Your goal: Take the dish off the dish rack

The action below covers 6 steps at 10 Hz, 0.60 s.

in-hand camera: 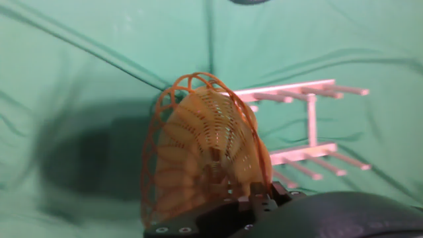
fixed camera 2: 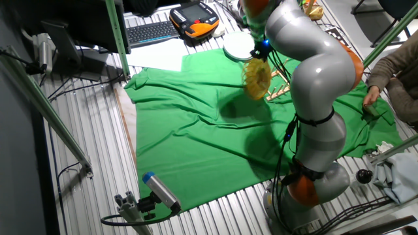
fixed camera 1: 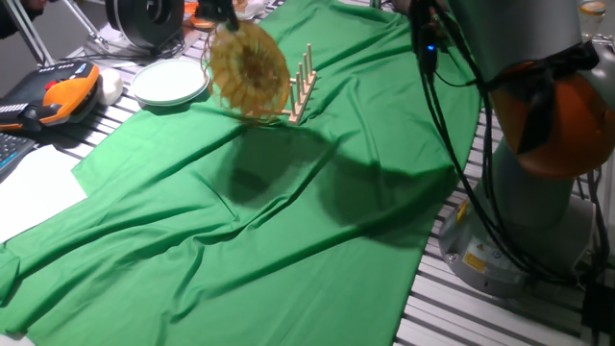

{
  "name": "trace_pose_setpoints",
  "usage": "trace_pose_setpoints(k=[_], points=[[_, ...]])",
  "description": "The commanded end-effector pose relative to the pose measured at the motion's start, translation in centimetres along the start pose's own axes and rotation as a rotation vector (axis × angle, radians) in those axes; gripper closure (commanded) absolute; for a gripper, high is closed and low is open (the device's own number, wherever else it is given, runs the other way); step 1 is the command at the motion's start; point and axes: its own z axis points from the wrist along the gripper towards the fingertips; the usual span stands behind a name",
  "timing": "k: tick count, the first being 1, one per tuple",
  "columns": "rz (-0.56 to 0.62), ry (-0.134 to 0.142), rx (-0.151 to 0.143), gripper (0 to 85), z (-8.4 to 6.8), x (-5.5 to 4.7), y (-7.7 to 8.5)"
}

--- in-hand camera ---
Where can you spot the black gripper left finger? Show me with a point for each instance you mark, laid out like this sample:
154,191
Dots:
259,195

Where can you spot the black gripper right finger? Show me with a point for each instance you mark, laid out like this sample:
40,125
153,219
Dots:
282,191

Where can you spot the wooden dish rack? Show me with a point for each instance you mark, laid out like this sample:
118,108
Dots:
311,122

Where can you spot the orange wicker basket dish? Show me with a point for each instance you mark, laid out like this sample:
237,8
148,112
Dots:
198,132

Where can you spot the green cloth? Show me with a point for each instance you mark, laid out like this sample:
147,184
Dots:
82,49

